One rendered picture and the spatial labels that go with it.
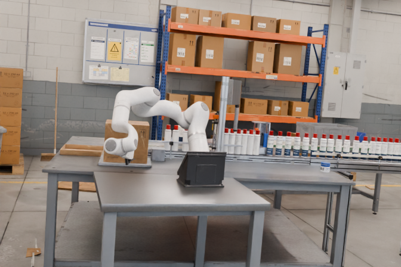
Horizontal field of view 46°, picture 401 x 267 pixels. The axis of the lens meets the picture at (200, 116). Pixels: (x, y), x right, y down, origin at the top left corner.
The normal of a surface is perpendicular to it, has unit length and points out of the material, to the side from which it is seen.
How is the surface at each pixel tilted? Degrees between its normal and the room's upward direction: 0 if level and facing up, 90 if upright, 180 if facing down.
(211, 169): 90
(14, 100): 90
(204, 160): 90
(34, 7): 90
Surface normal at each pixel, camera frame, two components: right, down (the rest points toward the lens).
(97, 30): 0.27, 0.11
